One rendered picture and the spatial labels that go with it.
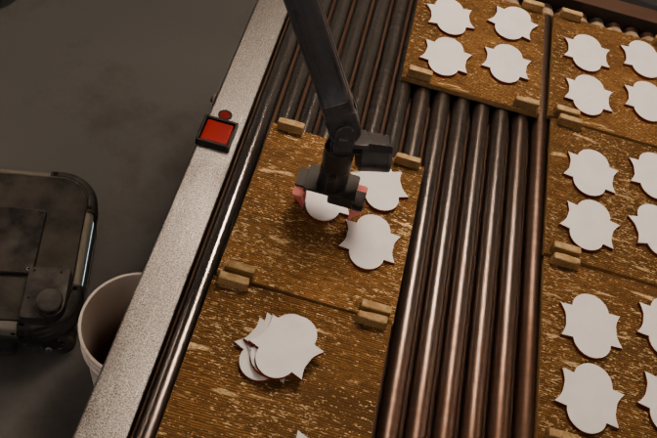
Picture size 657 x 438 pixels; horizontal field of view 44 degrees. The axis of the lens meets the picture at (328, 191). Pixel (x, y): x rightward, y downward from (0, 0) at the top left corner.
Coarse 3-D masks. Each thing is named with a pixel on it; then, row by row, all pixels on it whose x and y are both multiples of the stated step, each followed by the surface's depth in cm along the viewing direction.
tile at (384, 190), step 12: (360, 180) 172; (372, 180) 172; (384, 180) 173; (396, 180) 173; (372, 192) 170; (384, 192) 171; (396, 192) 171; (372, 204) 168; (384, 204) 169; (396, 204) 169
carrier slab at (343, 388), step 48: (192, 336) 144; (240, 336) 145; (336, 336) 149; (384, 336) 151; (192, 384) 138; (240, 384) 140; (288, 384) 142; (336, 384) 143; (192, 432) 133; (240, 432) 135; (288, 432) 136; (336, 432) 138
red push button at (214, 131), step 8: (208, 120) 176; (208, 128) 175; (216, 128) 175; (224, 128) 176; (232, 128) 176; (200, 136) 173; (208, 136) 174; (216, 136) 174; (224, 136) 174; (224, 144) 173
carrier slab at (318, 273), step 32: (288, 160) 173; (320, 160) 174; (352, 160) 176; (256, 192) 166; (288, 192) 167; (416, 192) 174; (256, 224) 161; (288, 224) 162; (320, 224) 164; (224, 256) 155; (256, 256) 156; (288, 256) 158; (320, 256) 159; (288, 288) 153; (320, 288) 155; (352, 288) 156; (384, 288) 157
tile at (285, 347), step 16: (272, 320) 145; (288, 320) 146; (304, 320) 146; (272, 336) 143; (288, 336) 144; (304, 336) 144; (256, 352) 141; (272, 352) 141; (288, 352) 142; (304, 352) 143; (320, 352) 143; (256, 368) 140; (272, 368) 140; (288, 368) 140; (304, 368) 141
